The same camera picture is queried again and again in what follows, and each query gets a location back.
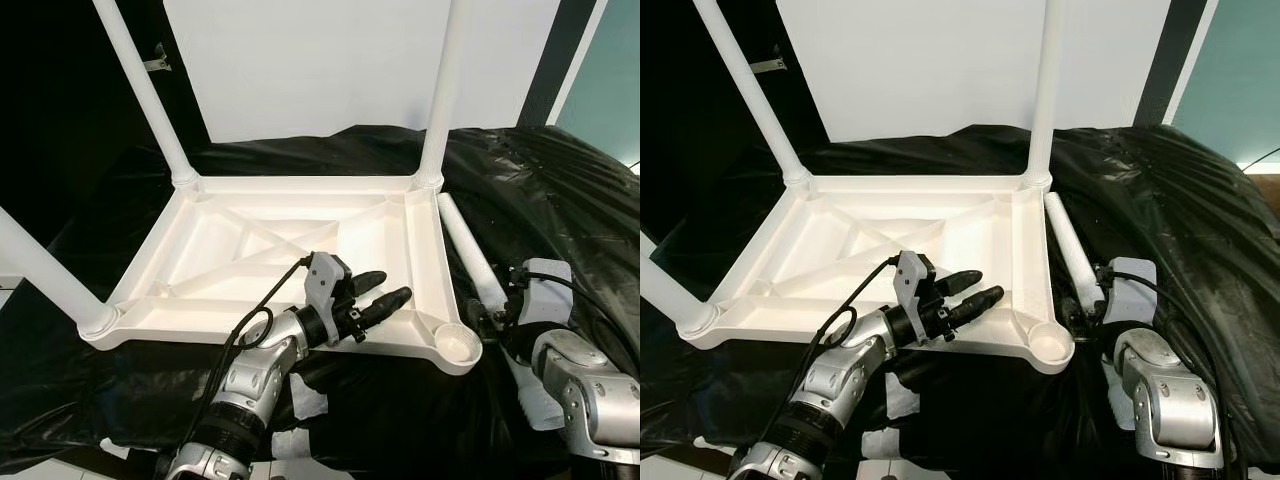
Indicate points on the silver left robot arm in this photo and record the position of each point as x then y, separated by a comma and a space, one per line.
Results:
250, 380
840, 380

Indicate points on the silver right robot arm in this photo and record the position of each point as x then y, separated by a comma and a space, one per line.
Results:
590, 390
1170, 400

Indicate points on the black door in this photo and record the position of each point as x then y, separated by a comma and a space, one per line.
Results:
700, 120
60, 120

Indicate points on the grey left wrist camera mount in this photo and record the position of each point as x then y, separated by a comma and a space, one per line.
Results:
912, 280
322, 280

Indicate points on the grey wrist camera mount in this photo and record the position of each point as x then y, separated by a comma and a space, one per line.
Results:
545, 290
1133, 290
322, 280
912, 280

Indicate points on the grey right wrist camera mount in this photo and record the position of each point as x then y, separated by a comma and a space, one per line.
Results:
1133, 290
545, 290

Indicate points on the black wall strip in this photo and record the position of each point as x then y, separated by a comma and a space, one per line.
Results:
1170, 60
558, 60

